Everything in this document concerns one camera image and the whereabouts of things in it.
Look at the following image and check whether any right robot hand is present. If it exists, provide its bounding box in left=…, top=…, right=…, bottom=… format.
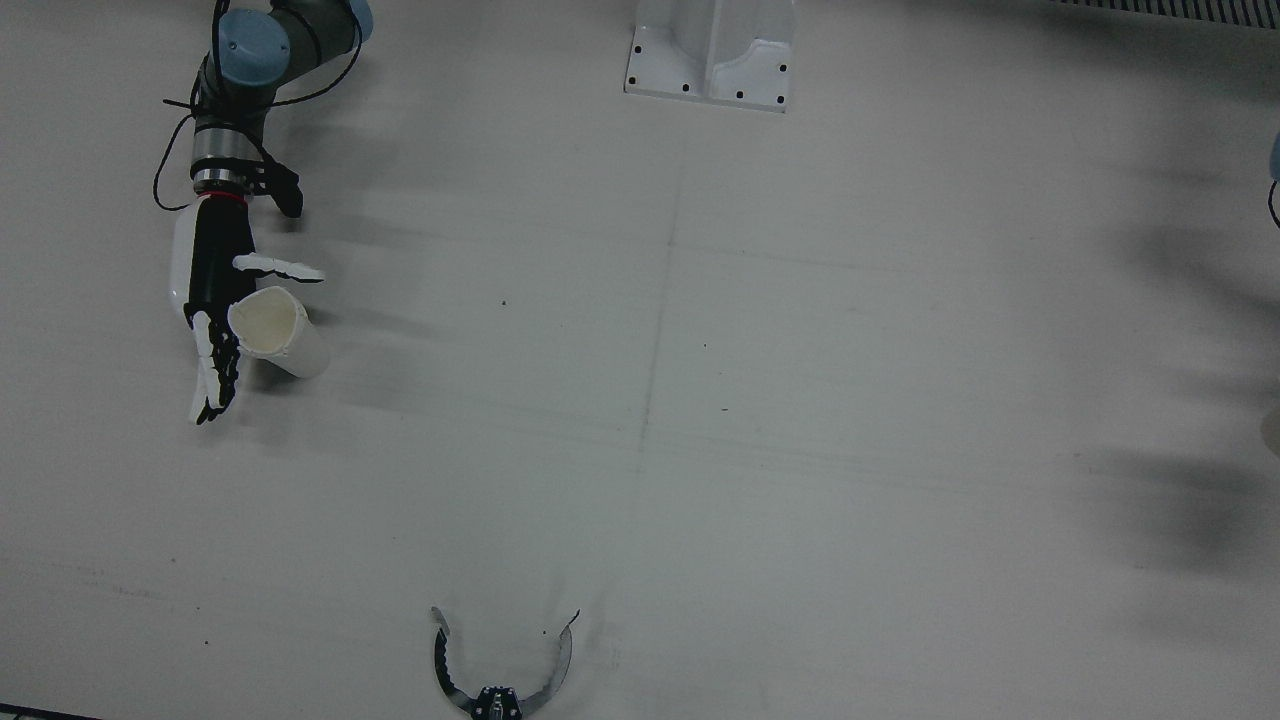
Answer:
left=170, top=196, right=327, bottom=427

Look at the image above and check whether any white paper cup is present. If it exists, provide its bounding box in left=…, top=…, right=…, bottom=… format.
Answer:
left=228, top=287, right=332, bottom=380

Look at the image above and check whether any metal reacher grabber tool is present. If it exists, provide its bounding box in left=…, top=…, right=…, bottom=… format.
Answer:
left=430, top=606, right=582, bottom=720

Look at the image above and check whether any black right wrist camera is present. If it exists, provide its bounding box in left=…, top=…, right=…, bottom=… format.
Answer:
left=245, top=163, right=305, bottom=220

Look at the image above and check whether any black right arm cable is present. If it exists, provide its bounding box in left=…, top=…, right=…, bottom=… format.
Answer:
left=153, top=0, right=364, bottom=213

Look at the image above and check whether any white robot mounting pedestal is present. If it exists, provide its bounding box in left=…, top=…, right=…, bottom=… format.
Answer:
left=624, top=0, right=798, bottom=113

